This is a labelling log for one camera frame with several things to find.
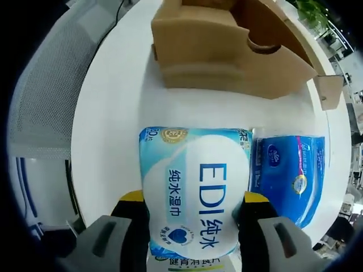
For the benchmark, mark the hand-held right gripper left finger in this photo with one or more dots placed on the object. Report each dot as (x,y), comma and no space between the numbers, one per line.
(133,226)

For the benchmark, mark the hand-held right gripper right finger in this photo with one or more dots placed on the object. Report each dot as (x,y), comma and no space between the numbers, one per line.
(255,226)

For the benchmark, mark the blue soft tissue pack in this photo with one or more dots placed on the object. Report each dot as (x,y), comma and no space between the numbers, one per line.
(289,175)

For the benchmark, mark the small white carton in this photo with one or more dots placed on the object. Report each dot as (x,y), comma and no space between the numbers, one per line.
(193,262)

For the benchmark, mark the white blue wet wipes pack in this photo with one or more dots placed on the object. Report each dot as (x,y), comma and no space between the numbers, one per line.
(195,184)

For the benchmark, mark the brown cardboard shoe box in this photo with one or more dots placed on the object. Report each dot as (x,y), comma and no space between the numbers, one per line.
(204,56)

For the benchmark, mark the white blue-edged board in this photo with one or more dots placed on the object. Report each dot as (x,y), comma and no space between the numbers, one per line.
(27,192)

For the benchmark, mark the grey mesh chair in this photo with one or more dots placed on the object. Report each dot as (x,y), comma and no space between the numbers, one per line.
(51,99)

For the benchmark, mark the green potted plant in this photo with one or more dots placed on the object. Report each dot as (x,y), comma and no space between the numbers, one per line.
(314,11)

